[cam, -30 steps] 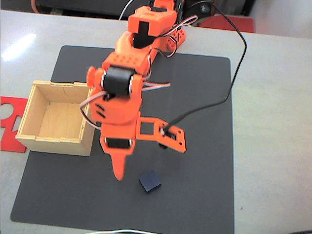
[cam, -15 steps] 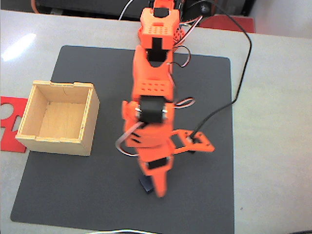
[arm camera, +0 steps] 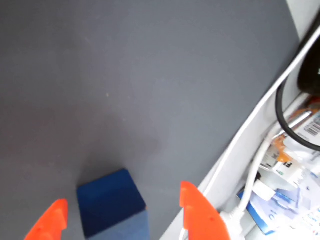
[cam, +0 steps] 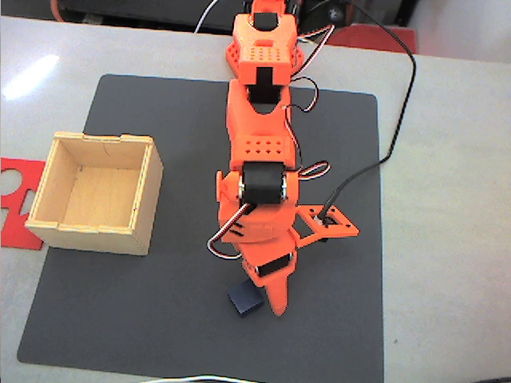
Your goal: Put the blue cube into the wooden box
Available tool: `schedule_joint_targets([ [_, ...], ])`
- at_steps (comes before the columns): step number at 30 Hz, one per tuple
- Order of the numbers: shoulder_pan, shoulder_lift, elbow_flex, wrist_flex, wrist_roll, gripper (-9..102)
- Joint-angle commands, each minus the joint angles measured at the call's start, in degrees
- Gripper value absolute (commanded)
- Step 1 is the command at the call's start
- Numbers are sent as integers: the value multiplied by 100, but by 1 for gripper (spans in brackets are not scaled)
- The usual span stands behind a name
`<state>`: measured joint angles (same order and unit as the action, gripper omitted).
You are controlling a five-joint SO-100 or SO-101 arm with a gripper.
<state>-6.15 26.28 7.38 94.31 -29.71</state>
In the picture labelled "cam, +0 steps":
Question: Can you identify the blue cube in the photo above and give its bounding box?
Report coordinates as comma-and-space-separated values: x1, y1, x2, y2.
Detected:
226, 278, 265, 317

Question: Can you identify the open wooden box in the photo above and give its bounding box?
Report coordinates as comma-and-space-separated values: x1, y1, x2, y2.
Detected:
24, 131, 164, 257

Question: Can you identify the dark grey mat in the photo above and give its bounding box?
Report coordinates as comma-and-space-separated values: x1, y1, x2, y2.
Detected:
16, 73, 385, 383

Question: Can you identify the red flat panel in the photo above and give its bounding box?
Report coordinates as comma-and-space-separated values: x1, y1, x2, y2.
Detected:
329, 23, 418, 55

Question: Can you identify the red cut-out sheet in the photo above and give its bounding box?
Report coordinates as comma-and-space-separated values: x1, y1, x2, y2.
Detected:
0, 157, 47, 251

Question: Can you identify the white red black servo cable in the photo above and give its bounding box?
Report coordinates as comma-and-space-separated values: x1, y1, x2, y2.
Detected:
297, 160, 332, 180
206, 202, 256, 262
297, 24, 335, 77

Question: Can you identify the wrist camera on orange bracket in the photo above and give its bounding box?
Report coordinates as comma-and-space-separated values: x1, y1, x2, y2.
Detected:
293, 204, 361, 247

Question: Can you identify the black camera cable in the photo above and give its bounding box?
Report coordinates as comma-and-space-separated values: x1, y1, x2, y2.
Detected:
319, 0, 418, 229

